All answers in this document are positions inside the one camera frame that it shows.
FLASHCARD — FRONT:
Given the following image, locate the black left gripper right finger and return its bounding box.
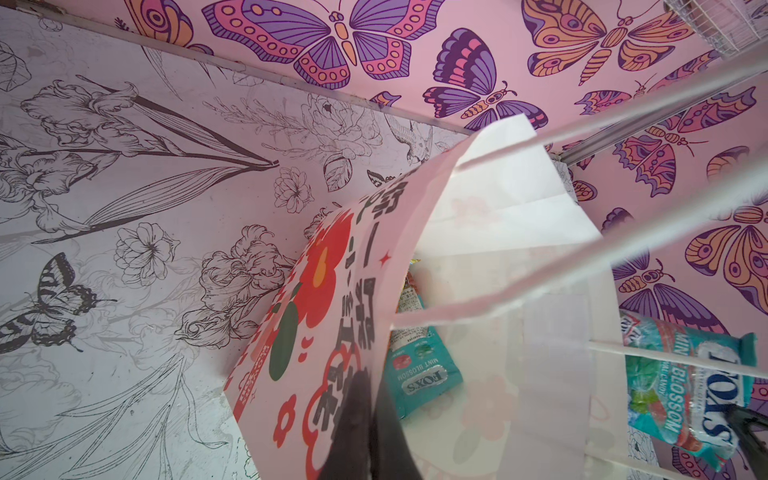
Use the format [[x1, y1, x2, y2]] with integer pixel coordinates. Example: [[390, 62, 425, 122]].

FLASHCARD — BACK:
[[369, 380, 422, 480]]

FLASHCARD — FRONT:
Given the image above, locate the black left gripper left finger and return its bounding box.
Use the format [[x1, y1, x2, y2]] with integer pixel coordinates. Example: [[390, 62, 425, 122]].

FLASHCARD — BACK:
[[318, 371, 371, 480]]

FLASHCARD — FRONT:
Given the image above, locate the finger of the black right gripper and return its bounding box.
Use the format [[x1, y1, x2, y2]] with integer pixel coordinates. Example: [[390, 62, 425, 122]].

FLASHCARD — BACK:
[[724, 405, 767, 480]]

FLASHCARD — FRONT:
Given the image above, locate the teal Fox's fruits bag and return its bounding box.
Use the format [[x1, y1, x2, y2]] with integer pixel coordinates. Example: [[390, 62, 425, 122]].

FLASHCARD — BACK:
[[620, 310, 758, 474]]

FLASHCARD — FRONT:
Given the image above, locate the teal snack packet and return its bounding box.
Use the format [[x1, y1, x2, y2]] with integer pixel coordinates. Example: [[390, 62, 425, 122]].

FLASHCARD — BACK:
[[383, 272, 464, 421]]

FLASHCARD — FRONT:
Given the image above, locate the white paper bag with flower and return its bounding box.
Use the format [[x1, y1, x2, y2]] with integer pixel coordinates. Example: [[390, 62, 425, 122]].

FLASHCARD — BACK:
[[223, 44, 768, 480]]

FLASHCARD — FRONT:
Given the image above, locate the white wire basket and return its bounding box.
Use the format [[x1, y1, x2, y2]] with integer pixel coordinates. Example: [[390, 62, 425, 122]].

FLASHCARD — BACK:
[[664, 0, 767, 58]]

